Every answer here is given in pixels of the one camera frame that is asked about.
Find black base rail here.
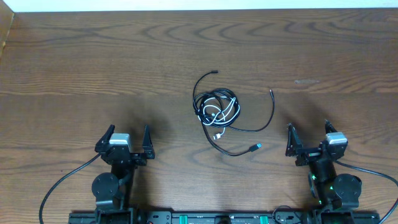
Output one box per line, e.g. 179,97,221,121
68,210,380,224

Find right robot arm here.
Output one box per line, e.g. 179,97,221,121
285,120,362,223

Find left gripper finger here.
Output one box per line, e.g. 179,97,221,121
95,124,115,152
142,125,155,159

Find white USB cable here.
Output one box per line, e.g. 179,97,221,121
202,96,241,141

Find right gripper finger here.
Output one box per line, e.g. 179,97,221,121
325,119,337,134
285,123,303,157

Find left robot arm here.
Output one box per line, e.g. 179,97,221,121
91,124,155,223

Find black USB-A cable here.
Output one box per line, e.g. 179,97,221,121
192,70,263,157

